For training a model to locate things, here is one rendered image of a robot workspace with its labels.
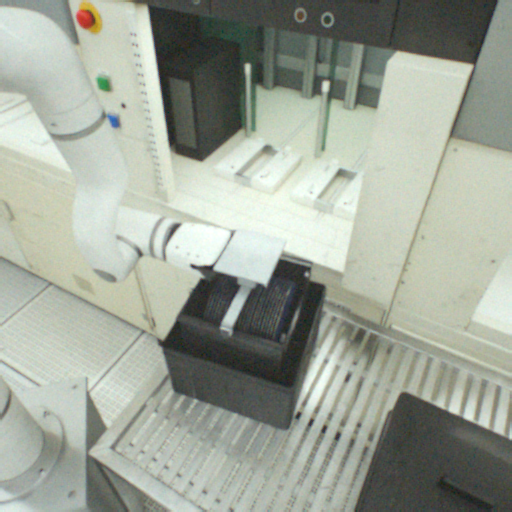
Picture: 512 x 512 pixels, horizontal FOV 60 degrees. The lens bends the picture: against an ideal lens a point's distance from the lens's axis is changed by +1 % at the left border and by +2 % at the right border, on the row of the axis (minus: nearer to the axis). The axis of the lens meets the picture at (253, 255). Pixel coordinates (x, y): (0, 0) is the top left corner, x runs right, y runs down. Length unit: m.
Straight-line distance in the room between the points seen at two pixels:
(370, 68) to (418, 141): 1.05
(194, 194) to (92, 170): 0.65
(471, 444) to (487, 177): 0.48
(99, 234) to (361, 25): 0.55
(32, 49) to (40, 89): 0.05
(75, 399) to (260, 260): 0.54
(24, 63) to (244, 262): 0.43
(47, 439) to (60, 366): 1.08
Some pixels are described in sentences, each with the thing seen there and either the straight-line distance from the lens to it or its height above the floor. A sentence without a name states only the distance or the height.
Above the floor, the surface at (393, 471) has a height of 0.86.
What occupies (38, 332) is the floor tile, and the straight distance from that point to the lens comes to 2.28.
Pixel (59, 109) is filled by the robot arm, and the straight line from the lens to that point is 0.69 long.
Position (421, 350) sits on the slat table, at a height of 0.76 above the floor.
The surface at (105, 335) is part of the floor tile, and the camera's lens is 2.15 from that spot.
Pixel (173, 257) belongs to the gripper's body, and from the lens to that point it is 0.82.
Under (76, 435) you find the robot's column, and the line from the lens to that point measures 1.06.
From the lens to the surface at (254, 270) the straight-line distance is 0.77.
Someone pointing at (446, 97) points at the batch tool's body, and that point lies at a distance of 0.78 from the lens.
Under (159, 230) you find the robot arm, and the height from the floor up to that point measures 1.13.
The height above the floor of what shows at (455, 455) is 0.86.
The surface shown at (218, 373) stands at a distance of 0.89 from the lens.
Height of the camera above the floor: 1.67
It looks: 44 degrees down
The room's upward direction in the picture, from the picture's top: straight up
